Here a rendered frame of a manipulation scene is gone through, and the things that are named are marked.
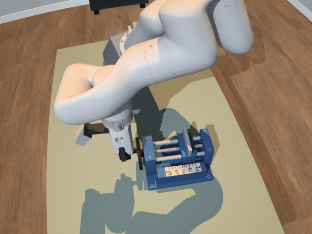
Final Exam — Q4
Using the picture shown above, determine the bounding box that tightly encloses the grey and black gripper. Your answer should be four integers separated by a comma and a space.
103, 118, 134, 162

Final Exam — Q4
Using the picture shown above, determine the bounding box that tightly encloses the blue bench vise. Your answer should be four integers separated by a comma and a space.
134, 126, 215, 190

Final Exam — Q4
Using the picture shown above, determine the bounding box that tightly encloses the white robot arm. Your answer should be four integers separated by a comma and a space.
54, 0, 254, 146

